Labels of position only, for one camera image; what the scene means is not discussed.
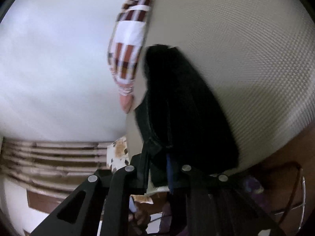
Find brown white plaid cloth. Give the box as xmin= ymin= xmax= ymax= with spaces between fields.
xmin=107 ymin=0 xmax=158 ymax=113

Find metal wire stand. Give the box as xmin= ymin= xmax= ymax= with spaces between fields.
xmin=268 ymin=162 xmax=307 ymax=231

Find brown striped cloth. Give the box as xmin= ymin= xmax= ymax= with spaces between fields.
xmin=0 ymin=138 xmax=116 ymax=199

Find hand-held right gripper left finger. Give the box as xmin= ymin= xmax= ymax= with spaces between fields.
xmin=31 ymin=140 xmax=151 ymax=236

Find beige textured bedspread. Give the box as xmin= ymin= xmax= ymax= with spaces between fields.
xmin=125 ymin=0 xmax=315 ymax=175

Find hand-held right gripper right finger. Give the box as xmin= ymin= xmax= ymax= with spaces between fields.
xmin=166 ymin=153 xmax=286 ymax=236

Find black pants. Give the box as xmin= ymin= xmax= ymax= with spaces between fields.
xmin=135 ymin=44 xmax=240 ymax=190

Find floral patterned cloth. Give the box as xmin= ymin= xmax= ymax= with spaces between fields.
xmin=106 ymin=136 xmax=131 ymax=174

